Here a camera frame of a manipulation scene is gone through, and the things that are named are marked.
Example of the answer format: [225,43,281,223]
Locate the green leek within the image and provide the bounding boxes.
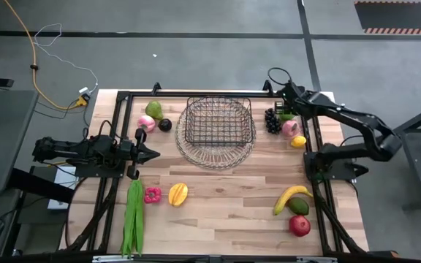
[120,179,145,257]

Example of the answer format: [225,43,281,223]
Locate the green avocado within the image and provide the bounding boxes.
[287,197,311,216]

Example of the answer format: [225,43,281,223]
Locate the yellow banana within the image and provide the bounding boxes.
[273,185,314,216]

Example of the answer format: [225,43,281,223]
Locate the yellow mango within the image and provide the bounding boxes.
[167,182,189,208]

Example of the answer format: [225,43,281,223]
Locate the yellow lemon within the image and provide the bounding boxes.
[290,135,308,149]

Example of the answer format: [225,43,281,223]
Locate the silver aluminium profile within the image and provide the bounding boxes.
[92,255,135,263]
[295,256,338,263]

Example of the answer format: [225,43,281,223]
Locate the black aluminium frame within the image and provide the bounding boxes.
[62,80,374,263]

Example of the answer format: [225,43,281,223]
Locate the white box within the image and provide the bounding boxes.
[47,165,79,211]

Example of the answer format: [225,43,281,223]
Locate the green pear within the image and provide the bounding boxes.
[145,100,164,121]

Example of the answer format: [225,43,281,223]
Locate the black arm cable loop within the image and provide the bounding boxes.
[267,66,293,88]

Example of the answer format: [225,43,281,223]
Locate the red bell pepper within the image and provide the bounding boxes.
[143,186,163,205]

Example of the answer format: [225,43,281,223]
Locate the red pomegranate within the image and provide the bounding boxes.
[288,214,312,238]

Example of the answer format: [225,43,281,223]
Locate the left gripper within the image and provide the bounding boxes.
[121,127,161,180]

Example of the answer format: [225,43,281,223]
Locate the black wire basket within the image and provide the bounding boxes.
[184,96,254,147]

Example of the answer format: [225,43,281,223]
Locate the thin white cable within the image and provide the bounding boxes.
[33,23,99,94]

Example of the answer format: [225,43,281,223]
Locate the pink peach large leaf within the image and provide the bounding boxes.
[278,113,301,140]

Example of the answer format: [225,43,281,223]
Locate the yellow power cable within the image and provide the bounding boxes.
[2,0,83,110]

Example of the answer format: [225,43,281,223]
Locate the dark purple grape bunch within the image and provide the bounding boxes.
[263,107,282,135]

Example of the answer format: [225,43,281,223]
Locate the round woven placemat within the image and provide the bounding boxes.
[175,105,257,170]

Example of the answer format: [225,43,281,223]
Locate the hazard striped floor mat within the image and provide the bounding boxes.
[354,0,421,36]

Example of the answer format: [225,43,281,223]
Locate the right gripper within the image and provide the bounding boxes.
[274,83,308,117]

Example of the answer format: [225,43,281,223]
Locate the pink peach small stem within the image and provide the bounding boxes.
[137,115,157,134]

